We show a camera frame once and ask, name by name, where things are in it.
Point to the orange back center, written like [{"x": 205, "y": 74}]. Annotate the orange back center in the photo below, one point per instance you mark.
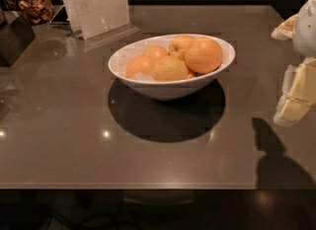
[{"x": 179, "y": 45}]

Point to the orange back left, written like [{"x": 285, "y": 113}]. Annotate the orange back left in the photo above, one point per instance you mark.
[{"x": 155, "y": 51}]

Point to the orange front center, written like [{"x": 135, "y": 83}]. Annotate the orange front center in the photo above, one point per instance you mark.
[{"x": 169, "y": 68}]

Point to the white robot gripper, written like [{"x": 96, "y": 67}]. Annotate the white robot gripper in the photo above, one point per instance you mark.
[{"x": 306, "y": 30}]

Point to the orange left front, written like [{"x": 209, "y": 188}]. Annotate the orange left front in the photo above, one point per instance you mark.
[{"x": 138, "y": 64}]

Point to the clear acrylic sign holder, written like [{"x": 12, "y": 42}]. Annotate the clear acrylic sign holder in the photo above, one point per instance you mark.
[{"x": 96, "y": 21}]

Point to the bowl of dried brown snacks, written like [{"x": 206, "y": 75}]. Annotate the bowl of dried brown snacks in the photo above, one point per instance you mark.
[{"x": 37, "y": 11}]

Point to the white ceramic bowl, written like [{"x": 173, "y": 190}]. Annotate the white ceramic bowl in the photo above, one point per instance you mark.
[{"x": 165, "y": 91}]

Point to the smartphone lying on table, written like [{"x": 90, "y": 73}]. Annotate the smartphone lying on table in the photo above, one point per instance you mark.
[{"x": 60, "y": 17}]

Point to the large orange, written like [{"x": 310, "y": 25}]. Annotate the large orange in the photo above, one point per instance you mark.
[{"x": 204, "y": 55}]

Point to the dark square box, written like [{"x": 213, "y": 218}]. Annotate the dark square box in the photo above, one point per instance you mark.
[{"x": 16, "y": 34}]

